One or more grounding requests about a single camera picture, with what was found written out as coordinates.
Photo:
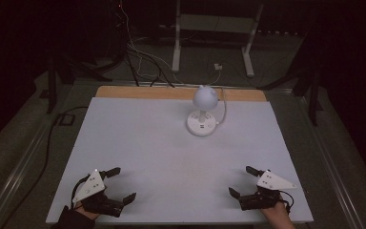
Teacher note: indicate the metal floor rail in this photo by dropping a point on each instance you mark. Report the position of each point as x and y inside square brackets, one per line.
[330, 165]
[16, 178]

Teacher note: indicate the black floor stand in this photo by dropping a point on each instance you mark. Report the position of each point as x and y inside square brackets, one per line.
[51, 86]
[313, 95]

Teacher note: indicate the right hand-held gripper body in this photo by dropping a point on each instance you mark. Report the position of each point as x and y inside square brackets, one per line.
[271, 183]

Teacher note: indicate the white round power strip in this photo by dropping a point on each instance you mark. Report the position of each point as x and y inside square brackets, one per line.
[205, 98]

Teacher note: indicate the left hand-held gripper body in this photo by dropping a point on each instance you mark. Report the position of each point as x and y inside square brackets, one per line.
[90, 186]

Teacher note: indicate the person's right hand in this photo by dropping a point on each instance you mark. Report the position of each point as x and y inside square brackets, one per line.
[278, 212]

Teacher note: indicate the white metal stand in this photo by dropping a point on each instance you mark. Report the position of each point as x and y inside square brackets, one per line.
[177, 41]

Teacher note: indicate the wooden table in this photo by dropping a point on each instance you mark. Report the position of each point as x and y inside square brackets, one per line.
[146, 92]

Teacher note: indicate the white table cover sheet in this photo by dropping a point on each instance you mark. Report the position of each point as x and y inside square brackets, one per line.
[158, 159]

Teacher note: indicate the person's left hand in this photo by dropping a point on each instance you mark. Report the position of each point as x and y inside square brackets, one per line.
[87, 213]

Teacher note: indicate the white plug adapter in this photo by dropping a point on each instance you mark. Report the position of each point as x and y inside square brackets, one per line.
[218, 66]

